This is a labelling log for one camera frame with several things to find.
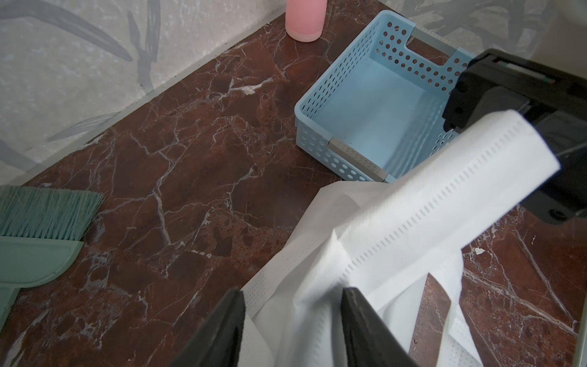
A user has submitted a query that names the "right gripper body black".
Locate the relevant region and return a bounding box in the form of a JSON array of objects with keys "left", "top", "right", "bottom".
[{"left": 443, "top": 49, "right": 586, "bottom": 225}]

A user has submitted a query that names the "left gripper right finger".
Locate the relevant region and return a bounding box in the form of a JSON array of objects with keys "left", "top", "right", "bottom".
[{"left": 341, "top": 287, "right": 417, "bottom": 367}]

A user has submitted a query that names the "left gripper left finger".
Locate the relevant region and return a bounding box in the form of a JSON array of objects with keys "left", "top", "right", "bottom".
[{"left": 171, "top": 288, "right": 246, "bottom": 366}]

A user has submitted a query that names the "white insulated delivery bag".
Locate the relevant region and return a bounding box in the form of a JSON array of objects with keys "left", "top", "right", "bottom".
[{"left": 238, "top": 110, "right": 560, "bottom": 366}]

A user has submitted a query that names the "blue plastic basket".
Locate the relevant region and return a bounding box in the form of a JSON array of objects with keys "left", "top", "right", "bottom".
[{"left": 294, "top": 10, "right": 473, "bottom": 183}]

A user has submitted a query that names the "pink spray bottle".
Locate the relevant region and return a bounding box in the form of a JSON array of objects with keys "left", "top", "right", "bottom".
[{"left": 285, "top": 0, "right": 327, "bottom": 43}]

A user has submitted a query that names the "green hand brush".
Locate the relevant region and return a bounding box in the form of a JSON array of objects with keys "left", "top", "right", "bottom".
[{"left": 1, "top": 185, "right": 105, "bottom": 326}]

